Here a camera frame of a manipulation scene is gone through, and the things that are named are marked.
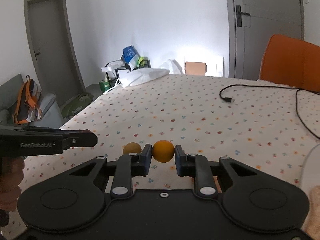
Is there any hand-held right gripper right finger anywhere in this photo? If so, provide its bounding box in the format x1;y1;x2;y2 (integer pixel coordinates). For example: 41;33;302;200
174;144;258;198

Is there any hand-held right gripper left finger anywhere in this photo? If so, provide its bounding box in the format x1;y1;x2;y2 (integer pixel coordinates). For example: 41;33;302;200
67;144;153;197

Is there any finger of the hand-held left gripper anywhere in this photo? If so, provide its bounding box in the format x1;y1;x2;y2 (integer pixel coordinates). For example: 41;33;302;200
58;129;98;151

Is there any medium orange mandarin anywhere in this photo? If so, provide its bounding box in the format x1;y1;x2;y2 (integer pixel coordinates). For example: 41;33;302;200
152;140;175;163

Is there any person's left hand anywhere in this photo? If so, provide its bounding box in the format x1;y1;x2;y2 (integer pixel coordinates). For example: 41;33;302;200
0;156;25;213

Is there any small yellow-green fruit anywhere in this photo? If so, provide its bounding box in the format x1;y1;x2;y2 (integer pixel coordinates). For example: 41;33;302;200
122;142;142;155

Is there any green duffel bag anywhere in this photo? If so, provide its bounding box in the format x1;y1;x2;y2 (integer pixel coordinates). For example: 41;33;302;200
61;92;95;119

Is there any grey storage bag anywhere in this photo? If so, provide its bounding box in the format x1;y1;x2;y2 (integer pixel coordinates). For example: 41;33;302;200
30;93;64;128

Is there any orange grey backpack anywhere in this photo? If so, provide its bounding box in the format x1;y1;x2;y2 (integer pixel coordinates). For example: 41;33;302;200
12;75;42;125

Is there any grey sofa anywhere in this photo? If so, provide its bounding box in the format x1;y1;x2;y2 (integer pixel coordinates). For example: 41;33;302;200
0;74;28;125

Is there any green box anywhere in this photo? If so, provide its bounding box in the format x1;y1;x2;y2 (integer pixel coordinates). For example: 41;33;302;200
99;79;113;93

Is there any white pillow bag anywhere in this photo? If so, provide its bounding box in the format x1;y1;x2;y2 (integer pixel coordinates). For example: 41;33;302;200
117;67;170;88

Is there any cardboard box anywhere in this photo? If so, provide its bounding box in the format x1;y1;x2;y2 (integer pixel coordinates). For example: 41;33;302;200
185;61;207;75

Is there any white plastic bag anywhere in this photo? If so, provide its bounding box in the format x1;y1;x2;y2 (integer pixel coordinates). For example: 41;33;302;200
160;59;184;75

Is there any green white packet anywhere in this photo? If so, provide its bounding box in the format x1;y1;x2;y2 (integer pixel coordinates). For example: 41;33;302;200
136;56;150;68

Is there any blue white bag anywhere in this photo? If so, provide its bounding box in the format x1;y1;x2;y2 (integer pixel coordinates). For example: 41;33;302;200
122;45;140;64

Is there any plain grey door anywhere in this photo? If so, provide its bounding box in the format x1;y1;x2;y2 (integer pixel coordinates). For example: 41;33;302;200
24;0;87;108

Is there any orange chair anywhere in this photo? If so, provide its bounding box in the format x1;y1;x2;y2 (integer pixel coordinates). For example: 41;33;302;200
259;34;320;92

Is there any grey door with black lock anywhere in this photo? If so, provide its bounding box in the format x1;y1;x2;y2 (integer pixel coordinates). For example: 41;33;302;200
224;0;305;78

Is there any black cable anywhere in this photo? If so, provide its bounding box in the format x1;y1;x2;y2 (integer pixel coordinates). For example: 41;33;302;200
219;84;320;140

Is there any black door handle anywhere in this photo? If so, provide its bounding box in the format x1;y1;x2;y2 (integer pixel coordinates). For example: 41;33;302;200
235;5;251;27

